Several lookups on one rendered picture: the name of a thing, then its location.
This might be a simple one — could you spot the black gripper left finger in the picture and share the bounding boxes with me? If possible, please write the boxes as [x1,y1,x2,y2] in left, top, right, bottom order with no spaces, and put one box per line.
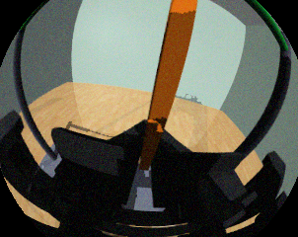
[50,119,146,204]

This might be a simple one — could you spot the orange handle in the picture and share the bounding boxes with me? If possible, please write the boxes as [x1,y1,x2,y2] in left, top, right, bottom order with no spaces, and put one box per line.
[138,0,197,171]

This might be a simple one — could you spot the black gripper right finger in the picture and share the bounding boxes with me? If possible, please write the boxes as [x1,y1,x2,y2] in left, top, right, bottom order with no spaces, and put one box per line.
[150,129,244,208]

